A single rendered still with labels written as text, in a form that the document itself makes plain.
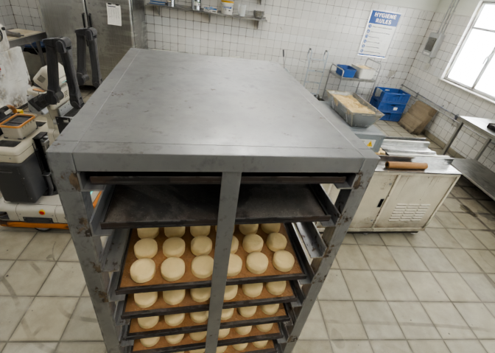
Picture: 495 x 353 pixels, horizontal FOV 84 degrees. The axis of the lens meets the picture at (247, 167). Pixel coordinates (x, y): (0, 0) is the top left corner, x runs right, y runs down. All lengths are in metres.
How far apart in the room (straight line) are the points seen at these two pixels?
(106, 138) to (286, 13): 5.93
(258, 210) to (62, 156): 0.33
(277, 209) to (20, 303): 2.30
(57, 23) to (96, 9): 0.71
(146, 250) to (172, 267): 0.08
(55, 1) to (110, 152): 5.50
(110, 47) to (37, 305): 4.21
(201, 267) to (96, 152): 0.34
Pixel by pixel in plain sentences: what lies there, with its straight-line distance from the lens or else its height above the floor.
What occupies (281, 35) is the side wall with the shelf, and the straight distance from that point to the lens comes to 6.29.
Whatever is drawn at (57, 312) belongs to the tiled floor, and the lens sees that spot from 2.51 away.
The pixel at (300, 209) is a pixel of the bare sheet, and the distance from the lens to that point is 0.56.
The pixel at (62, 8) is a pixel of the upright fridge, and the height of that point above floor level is 1.37.
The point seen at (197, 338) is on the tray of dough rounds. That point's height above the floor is 1.24.
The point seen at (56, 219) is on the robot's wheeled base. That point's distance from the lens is 2.89.
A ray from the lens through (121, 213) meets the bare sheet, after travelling 0.53.
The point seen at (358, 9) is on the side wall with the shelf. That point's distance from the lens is 6.67.
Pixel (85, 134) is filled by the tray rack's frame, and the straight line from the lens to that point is 0.46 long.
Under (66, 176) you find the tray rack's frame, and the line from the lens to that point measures 0.44.
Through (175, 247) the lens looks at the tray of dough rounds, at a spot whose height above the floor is 1.51.
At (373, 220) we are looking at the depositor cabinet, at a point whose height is 0.23.
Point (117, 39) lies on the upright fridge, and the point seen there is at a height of 1.02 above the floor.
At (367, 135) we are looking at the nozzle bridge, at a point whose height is 1.17.
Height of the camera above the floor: 2.02
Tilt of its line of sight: 33 degrees down
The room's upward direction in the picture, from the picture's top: 9 degrees clockwise
